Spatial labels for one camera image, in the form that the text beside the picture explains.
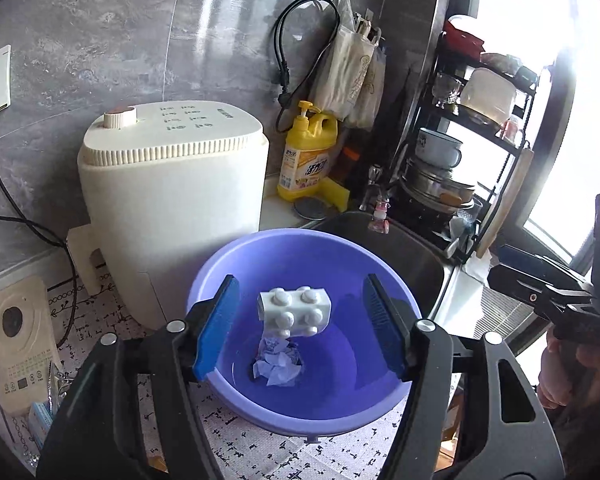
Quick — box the blue white wrapper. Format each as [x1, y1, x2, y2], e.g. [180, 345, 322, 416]
[252, 338, 304, 387]

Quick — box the white blister pill pack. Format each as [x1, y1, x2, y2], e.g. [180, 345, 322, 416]
[258, 286, 332, 339]

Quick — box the purple plastic trash bucket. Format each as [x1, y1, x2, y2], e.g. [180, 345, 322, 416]
[188, 229, 419, 437]

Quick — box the person's right hand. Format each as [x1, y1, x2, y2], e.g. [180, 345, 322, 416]
[536, 328, 600, 410]

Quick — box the black wok pan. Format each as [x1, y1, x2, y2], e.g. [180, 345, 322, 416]
[302, 210, 453, 318]

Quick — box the patterned white tablecloth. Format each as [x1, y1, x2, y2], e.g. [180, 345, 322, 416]
[9, 263, 462, 480]

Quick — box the cream air fryer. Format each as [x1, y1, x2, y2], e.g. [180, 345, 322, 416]
[67, 101, 268, 330]

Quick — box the yellow dish soap bottle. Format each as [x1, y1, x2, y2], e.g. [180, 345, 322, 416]
[276, 101, 339, 203]

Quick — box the white enamel mug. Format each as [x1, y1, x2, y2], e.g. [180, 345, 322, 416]
[415, 128, 463, 170]

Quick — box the cream induction kettle base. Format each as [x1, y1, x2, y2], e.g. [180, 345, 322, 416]
[0, 276, 61, 416]

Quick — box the blue white medicine box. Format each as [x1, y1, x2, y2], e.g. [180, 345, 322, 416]
[27, 402, 53, 450]

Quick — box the black dish drying rack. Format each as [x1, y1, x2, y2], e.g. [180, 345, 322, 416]
[390, 14, 541, 262]

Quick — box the hanging black cable loop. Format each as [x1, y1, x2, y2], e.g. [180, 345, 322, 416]
[272, 0, 342, 135]

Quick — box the right black power plug cable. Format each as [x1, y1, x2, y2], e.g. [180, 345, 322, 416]
[0, 84, 79, 348]

